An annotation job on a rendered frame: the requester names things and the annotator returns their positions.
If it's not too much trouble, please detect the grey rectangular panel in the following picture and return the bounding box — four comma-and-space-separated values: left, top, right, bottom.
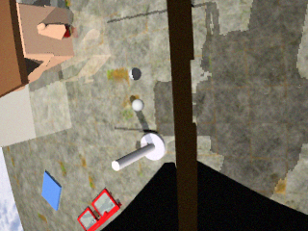
0, 84, 36, 147

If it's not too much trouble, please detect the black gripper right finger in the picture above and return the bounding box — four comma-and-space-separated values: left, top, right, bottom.
196, 161, 308, 231

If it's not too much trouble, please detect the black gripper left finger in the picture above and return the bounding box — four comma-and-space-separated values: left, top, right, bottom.
100, 162, 180, 231

